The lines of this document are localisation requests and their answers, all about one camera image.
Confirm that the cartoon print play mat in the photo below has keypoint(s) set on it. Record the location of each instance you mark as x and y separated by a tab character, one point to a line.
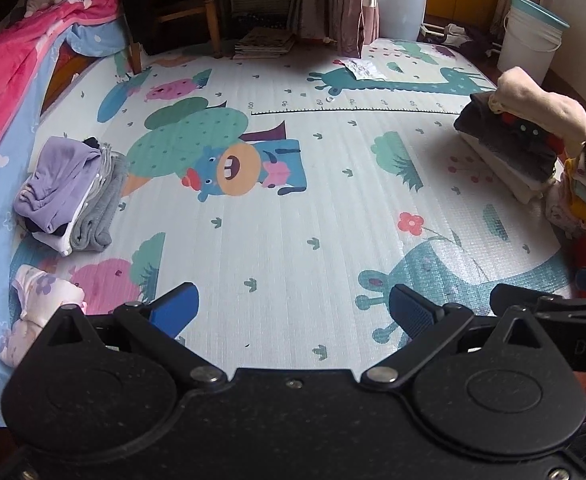
293	200

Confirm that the white floral garment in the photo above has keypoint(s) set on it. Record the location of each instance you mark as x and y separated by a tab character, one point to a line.
38	290

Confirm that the dark crumpled cloth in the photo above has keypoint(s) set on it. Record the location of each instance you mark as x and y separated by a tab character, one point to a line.
478	42

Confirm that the grey folded garment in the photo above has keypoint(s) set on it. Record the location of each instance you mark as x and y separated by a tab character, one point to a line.
98	215

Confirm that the crumpled white paper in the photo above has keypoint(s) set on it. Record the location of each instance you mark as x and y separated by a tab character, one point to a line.
365	69

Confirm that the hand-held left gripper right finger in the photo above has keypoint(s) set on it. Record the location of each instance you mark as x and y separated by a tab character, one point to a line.
413	310

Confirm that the white bucket with teal rim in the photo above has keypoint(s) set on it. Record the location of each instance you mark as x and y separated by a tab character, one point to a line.
528	40

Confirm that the pile of assorted clothes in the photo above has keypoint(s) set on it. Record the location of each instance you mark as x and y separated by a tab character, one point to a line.
513	160

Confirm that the purple folded garment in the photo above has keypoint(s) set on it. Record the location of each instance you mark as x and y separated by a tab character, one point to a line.
58	180

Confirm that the brown pink curtain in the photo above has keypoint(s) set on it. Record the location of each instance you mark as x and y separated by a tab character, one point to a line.
333	5

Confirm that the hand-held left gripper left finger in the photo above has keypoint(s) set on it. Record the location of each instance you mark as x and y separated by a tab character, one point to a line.
173	310

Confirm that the white planter pot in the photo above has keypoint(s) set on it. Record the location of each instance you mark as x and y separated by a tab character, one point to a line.
403	7

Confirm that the wooden chair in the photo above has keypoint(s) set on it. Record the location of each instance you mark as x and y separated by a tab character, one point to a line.
188	10

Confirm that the pink printed blanket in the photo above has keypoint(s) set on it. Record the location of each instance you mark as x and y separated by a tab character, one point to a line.
8	80

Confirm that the stack of magazines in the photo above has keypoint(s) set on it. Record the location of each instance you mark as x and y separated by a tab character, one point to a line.
265	44

